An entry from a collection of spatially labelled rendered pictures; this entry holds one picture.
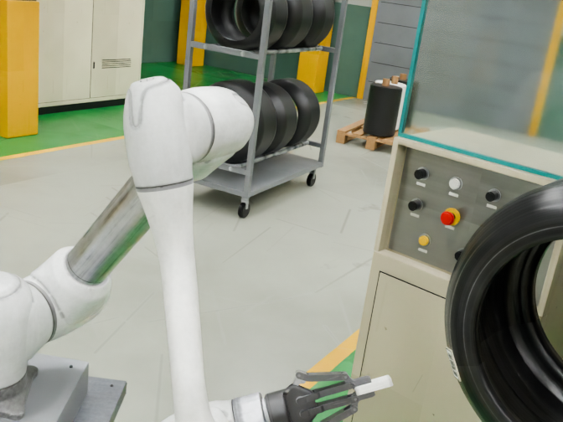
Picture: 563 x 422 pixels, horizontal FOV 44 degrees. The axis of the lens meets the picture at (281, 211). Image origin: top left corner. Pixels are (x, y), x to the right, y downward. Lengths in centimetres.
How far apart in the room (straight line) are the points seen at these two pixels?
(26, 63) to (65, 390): 520
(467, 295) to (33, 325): 89
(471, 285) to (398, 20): 973
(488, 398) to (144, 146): 75
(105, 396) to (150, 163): 81
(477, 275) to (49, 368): 102
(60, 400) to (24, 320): 22
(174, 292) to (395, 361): 122
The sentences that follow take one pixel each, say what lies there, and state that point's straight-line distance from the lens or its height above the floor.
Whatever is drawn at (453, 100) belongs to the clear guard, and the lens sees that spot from 204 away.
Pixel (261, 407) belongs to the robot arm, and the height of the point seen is 94.
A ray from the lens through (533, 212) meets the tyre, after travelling 121.
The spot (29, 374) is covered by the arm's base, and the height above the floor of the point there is 76.
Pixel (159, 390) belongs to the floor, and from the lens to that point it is 300.
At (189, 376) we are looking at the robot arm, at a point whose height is 106.
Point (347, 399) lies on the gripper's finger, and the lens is 133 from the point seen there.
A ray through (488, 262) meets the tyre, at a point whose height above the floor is 126.
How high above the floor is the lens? 168
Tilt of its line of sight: 19 degrees down
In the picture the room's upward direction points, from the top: 8 degrees clockwise
